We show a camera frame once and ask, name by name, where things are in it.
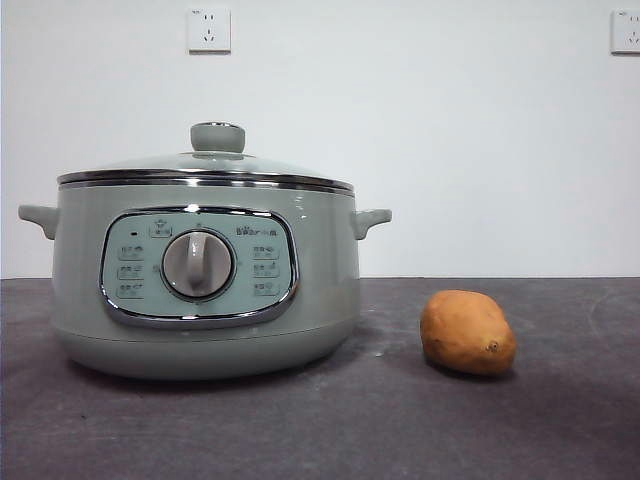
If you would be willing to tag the glass lid with green knob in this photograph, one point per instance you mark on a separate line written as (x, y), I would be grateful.
(225, 167)

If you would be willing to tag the brown potato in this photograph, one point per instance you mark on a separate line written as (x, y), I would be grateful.
(465, 332)

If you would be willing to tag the sage green electric cooking pot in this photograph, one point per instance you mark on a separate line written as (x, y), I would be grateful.
(320, 280)

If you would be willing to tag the white wall socket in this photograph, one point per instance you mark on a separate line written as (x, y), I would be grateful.
(210, 30)
(627, 32)

